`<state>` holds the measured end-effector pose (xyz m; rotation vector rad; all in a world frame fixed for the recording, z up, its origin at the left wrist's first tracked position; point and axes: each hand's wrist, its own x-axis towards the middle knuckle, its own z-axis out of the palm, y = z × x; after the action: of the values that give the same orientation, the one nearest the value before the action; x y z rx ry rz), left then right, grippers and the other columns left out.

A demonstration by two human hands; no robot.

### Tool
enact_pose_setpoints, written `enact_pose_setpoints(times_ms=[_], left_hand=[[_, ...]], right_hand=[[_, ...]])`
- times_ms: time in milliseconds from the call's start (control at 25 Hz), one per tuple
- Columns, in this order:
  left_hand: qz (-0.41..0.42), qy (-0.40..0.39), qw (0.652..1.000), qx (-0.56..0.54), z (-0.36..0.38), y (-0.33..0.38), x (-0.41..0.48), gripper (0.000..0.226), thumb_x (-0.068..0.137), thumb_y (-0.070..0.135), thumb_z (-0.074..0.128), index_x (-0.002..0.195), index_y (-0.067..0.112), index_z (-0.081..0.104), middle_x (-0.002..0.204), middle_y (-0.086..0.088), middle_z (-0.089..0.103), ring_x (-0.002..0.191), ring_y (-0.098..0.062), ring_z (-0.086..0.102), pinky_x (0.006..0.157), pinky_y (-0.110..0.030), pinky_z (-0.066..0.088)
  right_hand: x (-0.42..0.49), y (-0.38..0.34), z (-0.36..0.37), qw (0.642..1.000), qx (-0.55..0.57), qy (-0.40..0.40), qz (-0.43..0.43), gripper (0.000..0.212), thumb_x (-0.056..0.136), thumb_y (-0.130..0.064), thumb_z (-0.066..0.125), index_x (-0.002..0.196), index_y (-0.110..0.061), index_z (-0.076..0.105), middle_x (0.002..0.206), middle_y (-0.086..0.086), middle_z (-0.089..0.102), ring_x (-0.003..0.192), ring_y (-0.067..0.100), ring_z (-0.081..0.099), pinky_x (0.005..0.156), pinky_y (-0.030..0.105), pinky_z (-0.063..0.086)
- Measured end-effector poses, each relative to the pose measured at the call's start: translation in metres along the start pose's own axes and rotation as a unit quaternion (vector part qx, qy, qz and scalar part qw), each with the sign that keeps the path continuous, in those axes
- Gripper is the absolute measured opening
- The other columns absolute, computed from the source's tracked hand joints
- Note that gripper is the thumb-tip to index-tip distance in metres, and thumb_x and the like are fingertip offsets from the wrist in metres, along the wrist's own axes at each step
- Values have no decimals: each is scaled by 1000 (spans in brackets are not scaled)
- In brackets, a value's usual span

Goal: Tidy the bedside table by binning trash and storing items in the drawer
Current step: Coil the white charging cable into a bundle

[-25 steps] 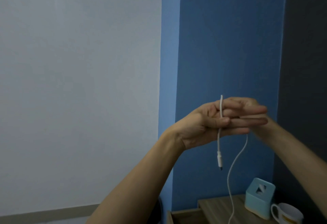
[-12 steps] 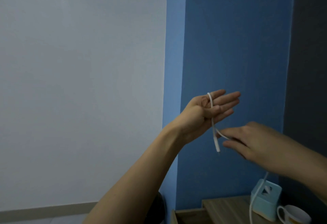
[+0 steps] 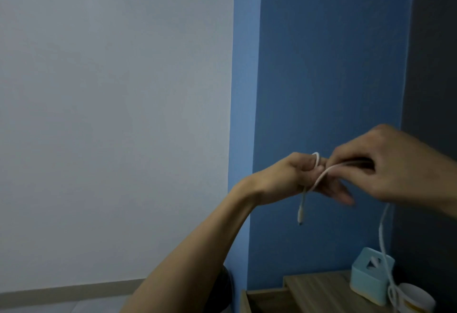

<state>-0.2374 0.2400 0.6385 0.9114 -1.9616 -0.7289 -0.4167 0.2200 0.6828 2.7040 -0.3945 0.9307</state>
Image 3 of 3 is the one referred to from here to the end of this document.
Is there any person's right hand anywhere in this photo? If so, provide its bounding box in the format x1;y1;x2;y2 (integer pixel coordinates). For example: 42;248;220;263
325;124;457;217

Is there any person's left hand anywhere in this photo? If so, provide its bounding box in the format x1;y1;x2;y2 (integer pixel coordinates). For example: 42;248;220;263
246;152;356;207

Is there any white charging cable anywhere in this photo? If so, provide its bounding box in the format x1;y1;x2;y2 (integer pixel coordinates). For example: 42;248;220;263
297;152;426;313

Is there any teal tissue box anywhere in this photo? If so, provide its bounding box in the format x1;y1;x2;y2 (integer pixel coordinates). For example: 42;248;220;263
349;247;396;306

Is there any wooden drawer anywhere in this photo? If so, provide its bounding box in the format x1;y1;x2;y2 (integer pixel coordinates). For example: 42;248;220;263
239;286;300;313

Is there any white mug yellow label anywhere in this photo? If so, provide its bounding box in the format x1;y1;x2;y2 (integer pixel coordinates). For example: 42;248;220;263
394;283;436;313

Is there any person's left forearm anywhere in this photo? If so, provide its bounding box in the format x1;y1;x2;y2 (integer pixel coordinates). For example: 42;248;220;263
119;177;258;313

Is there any black trash bin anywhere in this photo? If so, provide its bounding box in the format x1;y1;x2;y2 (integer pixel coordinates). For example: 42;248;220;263
203;265;235;313

